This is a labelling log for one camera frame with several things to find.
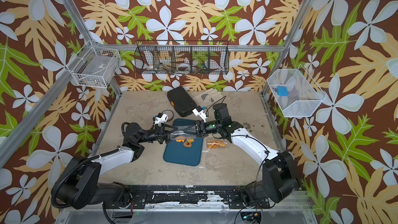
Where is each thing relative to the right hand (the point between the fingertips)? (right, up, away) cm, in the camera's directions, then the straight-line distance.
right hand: (187, 133), depth 71 cm
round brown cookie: (-1, -10, +20) cm, 23 cm away
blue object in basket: (+53, +21, +15) cm, 59 cm away
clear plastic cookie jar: (-1, +1, -3) cm, 3 cm away
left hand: (-5, +1, -1) cm, 5 cm away
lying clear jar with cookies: (+15, -9, +20) cm, 26 cm away
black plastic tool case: (-7, +17, +36) cm, 41 cm away
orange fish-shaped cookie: (-6, -8, +22) cm, 24 cm away
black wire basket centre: (-5, +45, +27) cm, 52 cm away
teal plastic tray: (-8, -14, +16) cm, 23 cm away
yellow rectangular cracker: (0, -8, +22) cm, 23 cm away
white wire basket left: (-54, +35, +14) cm, 66 cm away
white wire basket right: (+59, +18, +6) cm, 62 cm away
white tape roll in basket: (-5, +39, +27) cm, 48 cm away
